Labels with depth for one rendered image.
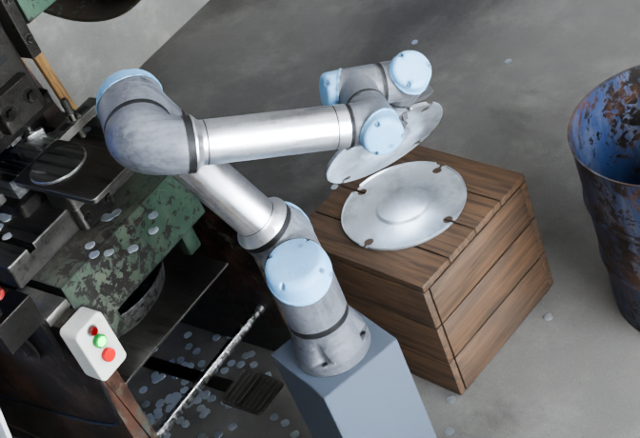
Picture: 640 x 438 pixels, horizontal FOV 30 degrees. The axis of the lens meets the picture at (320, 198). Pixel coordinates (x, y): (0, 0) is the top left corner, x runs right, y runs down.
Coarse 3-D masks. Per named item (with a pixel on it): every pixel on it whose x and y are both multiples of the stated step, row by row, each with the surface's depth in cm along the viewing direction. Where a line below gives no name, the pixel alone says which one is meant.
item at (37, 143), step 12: (24, 144) 254; (36, 144) 253; (48, 144) 251; (12, 156) 255; (24, 156) 250; (36, 156) 249; (0, 168) 250; (12, 168) 248; (24, 168) 247; (0, 180) 246; (12, 180) 245; (12, 192) 247; (24, 192) 248
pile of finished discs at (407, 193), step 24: (408, 168) 277; (432, 168) 274; (384, 192) 273; (408, 192) 269; (432, 192) 268; (456, 192) 265; (360, 216) 269; (384, 216) 266; (408, 216) 263; (432, 216) 261; (456, 216) 258; (360, 240) 263; (384, 240) 260; (408, 240) 258
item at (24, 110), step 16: (0, 32) 232; (0, 48) 233; (0, 64) 234; (16, 64) 237; (0, 80) 234; (16, 80) 234; (32, 80) 240; (0, 96) 231; (16, 96) 234; (32, 96) 236; (0, 112) 232; (16, 112) 233; (32, 112) 238; (0, 128) 235; (16, 128) 235
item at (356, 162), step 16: (416, 112) 248; (432, 112) 253; (416, 128) 257; (432, 128) 262; (400, 144) 261; (416, 144) 267; (336, 160) 248; (352, 160) 254; (368, 160) 260; (384, 160) 265; (336, 176) 257; (352, 176) 263
